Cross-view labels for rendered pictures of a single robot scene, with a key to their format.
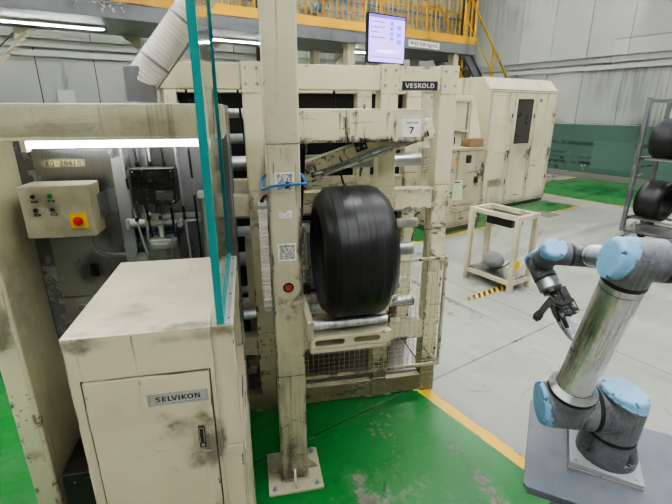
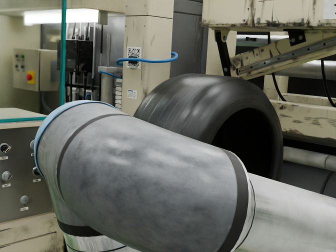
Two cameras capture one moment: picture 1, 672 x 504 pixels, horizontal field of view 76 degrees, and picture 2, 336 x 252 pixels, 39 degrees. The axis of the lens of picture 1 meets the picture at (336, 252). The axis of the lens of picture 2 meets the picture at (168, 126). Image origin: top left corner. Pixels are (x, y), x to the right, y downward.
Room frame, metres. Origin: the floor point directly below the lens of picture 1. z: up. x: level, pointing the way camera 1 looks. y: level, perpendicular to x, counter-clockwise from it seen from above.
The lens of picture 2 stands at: (0.83, -1.27, 1.52)
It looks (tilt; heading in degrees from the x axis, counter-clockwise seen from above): 9 degrees down; 56
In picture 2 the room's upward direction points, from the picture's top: 3 degrees clockwise
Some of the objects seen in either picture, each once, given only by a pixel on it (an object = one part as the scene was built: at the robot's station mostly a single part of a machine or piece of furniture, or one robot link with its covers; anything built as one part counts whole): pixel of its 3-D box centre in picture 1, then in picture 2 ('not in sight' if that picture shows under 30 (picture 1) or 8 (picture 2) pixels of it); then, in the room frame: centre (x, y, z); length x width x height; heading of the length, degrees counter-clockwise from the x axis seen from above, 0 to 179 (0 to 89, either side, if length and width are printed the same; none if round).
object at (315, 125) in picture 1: (356, 125); (289, 8); (2.12, -0.10, 1.71); 0.61 x 0.25 x 0.15; 102
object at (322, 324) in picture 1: (350, 321); not in sight; (1.67, -0.06, 0.90); 0.35 x 0.05 x 0.05; 102
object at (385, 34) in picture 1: (385, 39); not in sight; (5.86, -0.62, 2.60); 0.60 x 0.05 x 0.55; 124
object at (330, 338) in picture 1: (349, 335); not in sight; (1.67, -0.06, 0.84); 0.36 x 0.09 x 0.06; 102
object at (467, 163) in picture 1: (449, 188); not in sight; (6.57, -1.75, 0.62); 0.91 x 0.58 x 1.25; 124
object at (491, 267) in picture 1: (499, 246); not in sight; (4.32, -1.74, 0.40); 0.60 x 0.35 x 0.80; 34
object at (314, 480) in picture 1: (294, 468); not in sight; (1.74, 0.22, 0.02); 0.27 x 0.27 x 0.04; 12
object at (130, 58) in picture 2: (283, 180); (147, 58); (1.74, 0.21, 1.51); 0.19 x 0.19 x 0.06; 12
